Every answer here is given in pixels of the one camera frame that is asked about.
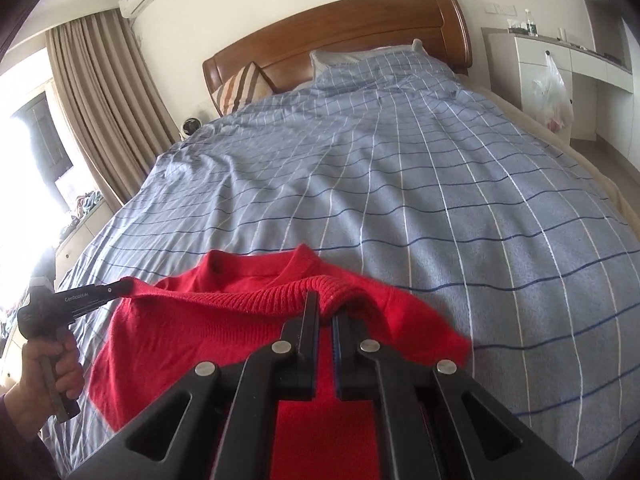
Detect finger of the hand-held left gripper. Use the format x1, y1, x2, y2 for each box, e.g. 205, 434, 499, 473
101, 278, 136, 303

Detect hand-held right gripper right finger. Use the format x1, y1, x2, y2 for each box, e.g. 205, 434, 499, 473
332, 311, 586, 480

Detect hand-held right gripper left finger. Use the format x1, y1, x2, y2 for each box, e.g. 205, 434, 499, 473
65, 290, 321, 480

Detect red knit sweater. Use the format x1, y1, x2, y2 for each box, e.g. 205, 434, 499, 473
90, 243, 472, 480

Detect person's left forearm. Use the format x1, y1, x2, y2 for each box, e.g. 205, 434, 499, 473
0, 392, 57, 480

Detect pile of clothes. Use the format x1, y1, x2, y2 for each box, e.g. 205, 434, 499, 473
59, 189, 107, 233

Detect person's left hand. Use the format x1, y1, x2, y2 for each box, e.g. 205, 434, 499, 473
2, 332, 84, 442

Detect white window seat cabinet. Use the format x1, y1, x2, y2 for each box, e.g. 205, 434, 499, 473
52, 200, 127, 288

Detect blue plaid duvet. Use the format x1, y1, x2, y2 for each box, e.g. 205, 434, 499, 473
40, 52, 640, 480

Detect beige curtain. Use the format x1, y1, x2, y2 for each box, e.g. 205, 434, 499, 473
45, 10, 182, 206

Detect striped cushion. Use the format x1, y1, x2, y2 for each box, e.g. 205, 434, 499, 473
214, 62, 275, 116

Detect blue checked pillow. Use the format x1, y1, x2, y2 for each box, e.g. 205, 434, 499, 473
309, 38, 426, 83

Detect beige mattress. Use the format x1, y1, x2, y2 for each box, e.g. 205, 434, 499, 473
467, 74, 638, 223

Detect wooden headboard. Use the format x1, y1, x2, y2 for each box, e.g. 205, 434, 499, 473
202, 0, 474, 117

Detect white plastic bag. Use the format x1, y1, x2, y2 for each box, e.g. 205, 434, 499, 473
531, 54, 574, 133

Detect white desk with drawers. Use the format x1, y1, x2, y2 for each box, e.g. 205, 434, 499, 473
481, 27, 640, 142

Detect white wardrobe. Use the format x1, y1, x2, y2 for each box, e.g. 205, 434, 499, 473
581, 0, 640, 173

